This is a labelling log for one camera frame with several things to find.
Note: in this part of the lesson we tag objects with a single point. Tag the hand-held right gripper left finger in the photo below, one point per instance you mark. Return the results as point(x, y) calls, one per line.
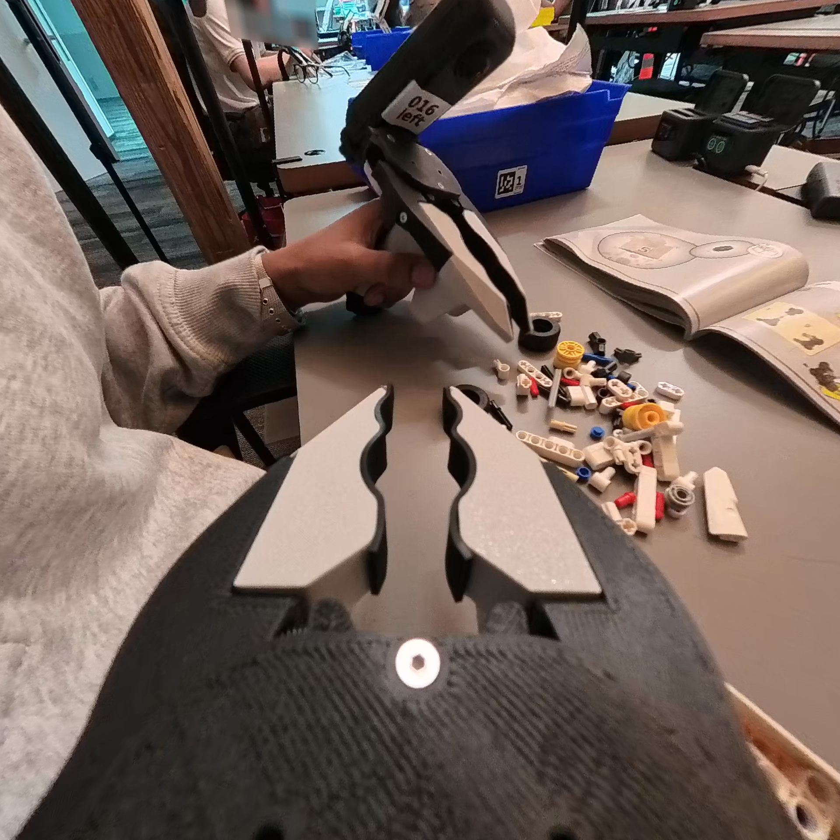
point(308, 518)

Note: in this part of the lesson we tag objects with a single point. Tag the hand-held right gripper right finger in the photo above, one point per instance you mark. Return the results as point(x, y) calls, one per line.
point(518, 525)

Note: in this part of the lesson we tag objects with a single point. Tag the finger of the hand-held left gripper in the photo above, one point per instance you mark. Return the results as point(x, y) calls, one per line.
point(502, 275)
point(459, 262)

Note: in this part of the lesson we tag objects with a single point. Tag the black lego tire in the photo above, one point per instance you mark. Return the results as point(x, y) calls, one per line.
point(548, 341)
point(482, 394)

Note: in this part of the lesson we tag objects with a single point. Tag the small white lego connector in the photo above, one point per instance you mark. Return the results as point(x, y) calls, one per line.
point(502, 371)

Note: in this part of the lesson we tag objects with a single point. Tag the blue plastic bin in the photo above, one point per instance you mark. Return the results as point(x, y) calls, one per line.
point(380, 49)
point(577, 144)

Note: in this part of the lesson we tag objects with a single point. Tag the pile of small lego pieces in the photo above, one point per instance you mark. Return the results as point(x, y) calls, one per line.
point(646, 415)

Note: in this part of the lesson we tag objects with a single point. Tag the person's left forearm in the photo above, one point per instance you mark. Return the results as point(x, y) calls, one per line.
point(184, 308)

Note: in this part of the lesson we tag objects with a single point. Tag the small black lego pin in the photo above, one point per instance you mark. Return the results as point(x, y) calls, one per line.
point(499, 415)

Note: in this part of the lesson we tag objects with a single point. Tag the person's left hand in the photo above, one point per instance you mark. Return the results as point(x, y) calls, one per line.
point(328, 262)

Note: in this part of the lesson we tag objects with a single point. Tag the crumpled white paper heap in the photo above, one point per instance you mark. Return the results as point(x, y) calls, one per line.
point(551, 72)

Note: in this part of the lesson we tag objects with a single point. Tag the perforated white wristwatch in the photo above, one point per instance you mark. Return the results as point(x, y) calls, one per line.
point(275, 308)

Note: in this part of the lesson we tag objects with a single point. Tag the open instruction booklet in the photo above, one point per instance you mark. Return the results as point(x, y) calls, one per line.
point(722, 275)

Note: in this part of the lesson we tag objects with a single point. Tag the long dark-legged desk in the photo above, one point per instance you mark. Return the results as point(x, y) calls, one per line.
point(774, 39)

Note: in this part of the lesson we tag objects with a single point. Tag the black power brick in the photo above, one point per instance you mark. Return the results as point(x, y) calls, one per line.
point(825, 190)

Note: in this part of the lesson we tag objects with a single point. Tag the wooden post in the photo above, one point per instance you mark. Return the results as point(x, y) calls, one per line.
point(164, 131)

